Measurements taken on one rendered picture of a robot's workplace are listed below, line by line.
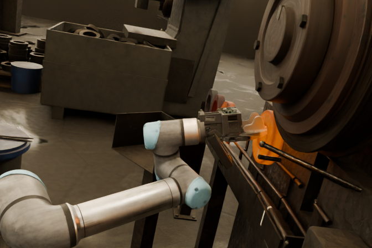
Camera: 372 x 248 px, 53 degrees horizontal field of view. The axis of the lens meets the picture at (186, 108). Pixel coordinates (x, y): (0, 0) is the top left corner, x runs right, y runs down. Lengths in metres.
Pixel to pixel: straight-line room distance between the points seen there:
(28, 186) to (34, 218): 0.11
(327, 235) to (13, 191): 0.66
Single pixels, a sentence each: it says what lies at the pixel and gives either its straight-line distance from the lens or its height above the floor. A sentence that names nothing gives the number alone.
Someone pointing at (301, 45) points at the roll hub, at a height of 1.11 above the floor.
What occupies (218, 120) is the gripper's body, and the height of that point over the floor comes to 0.85.
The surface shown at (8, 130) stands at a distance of 1.91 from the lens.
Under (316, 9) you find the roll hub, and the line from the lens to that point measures 0.71.
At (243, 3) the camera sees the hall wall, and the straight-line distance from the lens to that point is 11.08.
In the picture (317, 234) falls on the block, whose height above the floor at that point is 0.80.
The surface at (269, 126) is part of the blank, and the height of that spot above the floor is 0.87.
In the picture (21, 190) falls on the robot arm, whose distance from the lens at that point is 0.94.
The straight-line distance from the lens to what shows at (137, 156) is 1.34.
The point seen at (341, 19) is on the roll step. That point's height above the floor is 1.17.
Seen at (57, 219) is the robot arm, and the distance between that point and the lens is 0.86.
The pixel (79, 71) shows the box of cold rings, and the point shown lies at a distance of 3.21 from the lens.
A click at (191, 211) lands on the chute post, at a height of 0.01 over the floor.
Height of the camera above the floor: 1.14
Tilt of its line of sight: 15 degrees down
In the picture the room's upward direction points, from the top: 11 degrees clockwise
